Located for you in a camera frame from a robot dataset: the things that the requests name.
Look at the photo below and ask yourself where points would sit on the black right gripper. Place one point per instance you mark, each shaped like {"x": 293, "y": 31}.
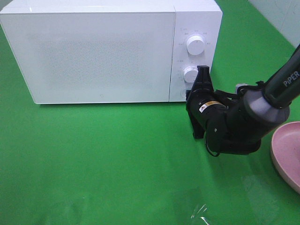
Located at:
{"x": 202, "y": 105}

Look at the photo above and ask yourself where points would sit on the round white door button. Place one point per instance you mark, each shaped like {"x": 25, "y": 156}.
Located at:
{"x": 183, "y": 94}

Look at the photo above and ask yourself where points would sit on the pink round plate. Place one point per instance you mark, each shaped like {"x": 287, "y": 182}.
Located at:
{"x": 285, "y": 153}

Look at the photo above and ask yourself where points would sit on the white microwave door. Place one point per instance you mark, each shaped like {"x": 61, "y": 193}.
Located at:
{"x": 93, "y": 57}

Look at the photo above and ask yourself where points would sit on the right robot arm black grey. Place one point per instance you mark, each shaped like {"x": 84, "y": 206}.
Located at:
{"x": 235, "y": 123}

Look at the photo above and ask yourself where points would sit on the lower white microwave knob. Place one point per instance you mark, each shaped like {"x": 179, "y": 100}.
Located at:
{"x": 190, "y": 74}

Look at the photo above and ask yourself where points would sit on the white microwave knob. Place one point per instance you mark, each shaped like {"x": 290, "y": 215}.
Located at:
{"x": 190, "y": 74}
{"x": 195, "y": 44}

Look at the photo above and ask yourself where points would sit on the upper white microwave knob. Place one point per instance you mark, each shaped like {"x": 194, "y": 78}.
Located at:
{"x": 195, "y": 44}

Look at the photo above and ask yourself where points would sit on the white microwave oven body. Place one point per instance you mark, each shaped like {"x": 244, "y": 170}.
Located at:
{"x": 192, "y": 17}

